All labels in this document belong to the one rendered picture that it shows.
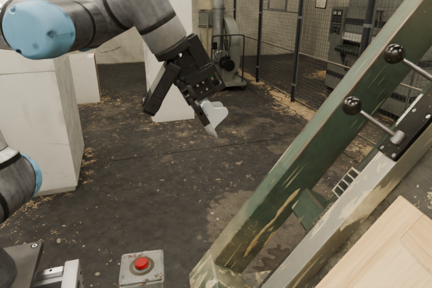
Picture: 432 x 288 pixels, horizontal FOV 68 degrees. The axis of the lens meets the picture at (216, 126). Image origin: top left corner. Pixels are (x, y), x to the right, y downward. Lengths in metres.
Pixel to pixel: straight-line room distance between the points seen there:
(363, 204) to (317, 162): 0.24
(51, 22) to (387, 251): 0.63
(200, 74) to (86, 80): 4.93
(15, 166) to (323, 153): 0.76
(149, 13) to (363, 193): 0.52
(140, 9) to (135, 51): 8.10
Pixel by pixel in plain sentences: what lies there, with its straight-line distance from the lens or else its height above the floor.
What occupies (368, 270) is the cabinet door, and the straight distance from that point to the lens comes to 0.68.
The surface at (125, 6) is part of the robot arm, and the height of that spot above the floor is 1.61.
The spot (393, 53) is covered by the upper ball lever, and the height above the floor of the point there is 1.53.
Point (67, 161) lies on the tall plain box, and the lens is 3.03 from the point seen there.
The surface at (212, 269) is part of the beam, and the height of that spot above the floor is 0.90.
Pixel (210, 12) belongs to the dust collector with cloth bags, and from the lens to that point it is 6.34.
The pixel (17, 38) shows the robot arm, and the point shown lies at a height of 1.58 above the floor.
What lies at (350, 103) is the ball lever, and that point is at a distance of 0.66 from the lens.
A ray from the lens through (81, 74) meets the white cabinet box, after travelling 5.48.
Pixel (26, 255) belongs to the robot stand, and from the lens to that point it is 0.96.
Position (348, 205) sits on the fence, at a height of 1.24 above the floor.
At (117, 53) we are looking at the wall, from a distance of 8.66.
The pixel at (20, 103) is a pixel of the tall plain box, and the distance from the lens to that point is 2.89.
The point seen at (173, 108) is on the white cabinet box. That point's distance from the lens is 4.45.
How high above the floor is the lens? 1.63
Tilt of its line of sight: 22 degrees down
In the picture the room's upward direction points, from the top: straight up
